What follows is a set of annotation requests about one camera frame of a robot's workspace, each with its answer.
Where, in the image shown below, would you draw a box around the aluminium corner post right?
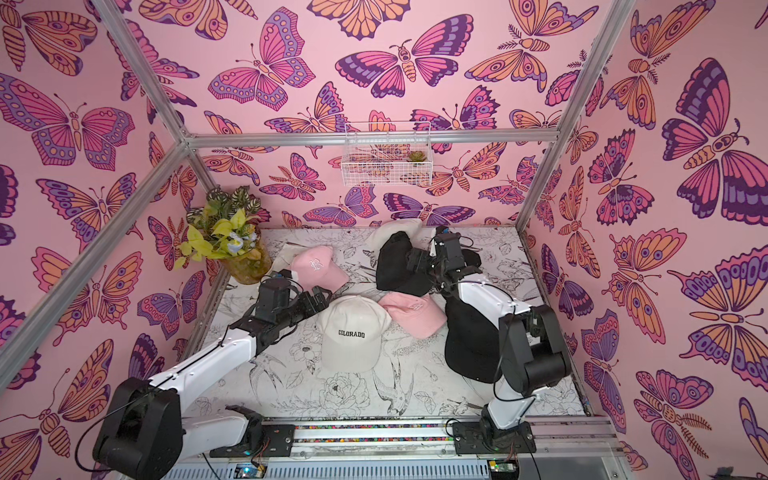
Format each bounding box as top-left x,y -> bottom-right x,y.
515,0 -> 636,233

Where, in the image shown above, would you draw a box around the small succulent in basket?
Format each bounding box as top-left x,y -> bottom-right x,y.
408,151 -> 428,163

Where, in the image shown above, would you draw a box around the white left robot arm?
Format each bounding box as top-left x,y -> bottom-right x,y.
92,270 -> 333,479

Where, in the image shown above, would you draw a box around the black cap with white patch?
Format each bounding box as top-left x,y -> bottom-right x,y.
462,249 -> 482,268

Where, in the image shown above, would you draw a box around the aluminium corner post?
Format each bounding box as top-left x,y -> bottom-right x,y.
93,0 -> 217,192
515,0 -> 636,233

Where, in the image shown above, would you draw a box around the aluminium horizontal back bar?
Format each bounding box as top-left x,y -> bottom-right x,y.
186,128 -> 559,149

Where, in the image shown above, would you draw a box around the aluminium left side bar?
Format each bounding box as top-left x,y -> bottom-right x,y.
1,142 -> 189,389

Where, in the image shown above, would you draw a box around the pink cap left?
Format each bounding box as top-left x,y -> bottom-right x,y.
290,245 -> 349,293

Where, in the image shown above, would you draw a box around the aluminium corner post left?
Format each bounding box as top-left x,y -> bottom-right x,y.
93,0 -> 217,192

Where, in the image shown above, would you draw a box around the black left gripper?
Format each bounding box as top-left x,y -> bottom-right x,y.
276,287 -> 333,333

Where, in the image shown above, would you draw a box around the potted green plant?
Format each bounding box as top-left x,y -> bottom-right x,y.
174,185 -> 272,285

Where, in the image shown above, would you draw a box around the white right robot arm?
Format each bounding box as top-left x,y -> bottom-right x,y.
408,227 -> 572,435

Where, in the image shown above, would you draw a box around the pink cap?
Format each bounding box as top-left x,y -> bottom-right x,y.
290,245 -> 349,293
379,292 -> 447,340

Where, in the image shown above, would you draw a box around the plain black cap front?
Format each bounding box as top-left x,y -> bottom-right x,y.
444,297 -> 500,384

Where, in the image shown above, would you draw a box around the plain black cap back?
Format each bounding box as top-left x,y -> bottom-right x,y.
375,232 -> 433,297

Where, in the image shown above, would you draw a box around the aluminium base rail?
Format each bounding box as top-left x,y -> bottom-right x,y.
160,416 -> 634,479

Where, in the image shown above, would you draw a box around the plain black cap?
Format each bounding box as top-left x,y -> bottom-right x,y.
375,232 -> 433,297
444,297 -> 500,384

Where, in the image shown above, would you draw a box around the white wire basket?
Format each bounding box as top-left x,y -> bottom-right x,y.
338,120 -> 434,188

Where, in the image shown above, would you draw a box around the white Colorado cap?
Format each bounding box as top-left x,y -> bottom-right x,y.
317,296 -> 392,373

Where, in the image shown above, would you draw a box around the pink cap centre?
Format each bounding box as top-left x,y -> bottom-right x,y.
379,292 -> 447,340

